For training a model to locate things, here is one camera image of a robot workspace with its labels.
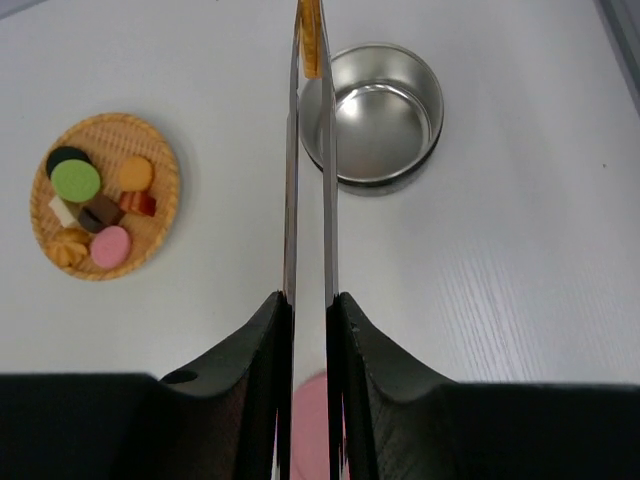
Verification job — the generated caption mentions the pink round sandwich cookie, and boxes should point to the pink round sandwich cookie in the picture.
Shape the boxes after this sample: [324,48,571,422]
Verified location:
[90,226,131,269]

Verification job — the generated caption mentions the black round cookie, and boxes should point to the black round cookie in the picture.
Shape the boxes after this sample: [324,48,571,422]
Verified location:
[45,145,92,178]

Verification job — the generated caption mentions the steel lunch box bowl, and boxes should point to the steel lunch box bowl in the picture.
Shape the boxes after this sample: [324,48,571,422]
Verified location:
[297,42,445,197]

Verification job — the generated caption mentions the red brown caramel sweet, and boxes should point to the red brown caramel sweet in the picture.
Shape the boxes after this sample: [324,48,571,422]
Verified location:
[118,191,156,217]

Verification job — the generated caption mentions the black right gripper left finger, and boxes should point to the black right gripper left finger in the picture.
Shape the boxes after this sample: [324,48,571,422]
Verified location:
[1,292,290,479]

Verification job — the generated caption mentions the steel tongs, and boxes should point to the steel tongs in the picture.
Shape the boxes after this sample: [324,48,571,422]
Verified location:
[269,0,351,480]

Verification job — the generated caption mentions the yellow flower cookie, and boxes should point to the yellow flower cookie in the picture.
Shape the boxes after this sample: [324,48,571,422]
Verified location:
[49,228,91,267]

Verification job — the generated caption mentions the green round macaron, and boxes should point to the green round macaron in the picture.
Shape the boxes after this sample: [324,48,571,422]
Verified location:
[50,159,102,203]

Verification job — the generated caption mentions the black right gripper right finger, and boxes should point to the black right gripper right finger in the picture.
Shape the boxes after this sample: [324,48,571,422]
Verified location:
[326,293,639,479]

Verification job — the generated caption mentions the woven bamboo tray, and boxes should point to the woven bamboo tray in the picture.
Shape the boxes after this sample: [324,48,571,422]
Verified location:
[30,113,180,281]

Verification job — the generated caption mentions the brown chocolate block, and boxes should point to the brown chocolate block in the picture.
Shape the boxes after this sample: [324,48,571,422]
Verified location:
[82,194,124,227]

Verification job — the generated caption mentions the tan dotted biscuit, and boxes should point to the tan dotted biscuit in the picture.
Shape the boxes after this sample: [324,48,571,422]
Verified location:
[298,0,322,79]

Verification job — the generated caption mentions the pink lunch box lid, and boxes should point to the pink lunch box lid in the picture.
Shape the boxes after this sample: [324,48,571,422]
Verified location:
[290,371,330,480]

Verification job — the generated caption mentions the orange round macaron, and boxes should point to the orange round macaron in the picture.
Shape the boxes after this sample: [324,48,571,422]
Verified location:
[118,156,154,192]

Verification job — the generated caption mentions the white cube sweet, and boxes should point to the white cube sweet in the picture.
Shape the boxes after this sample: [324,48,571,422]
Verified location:
[48,196,81,228]

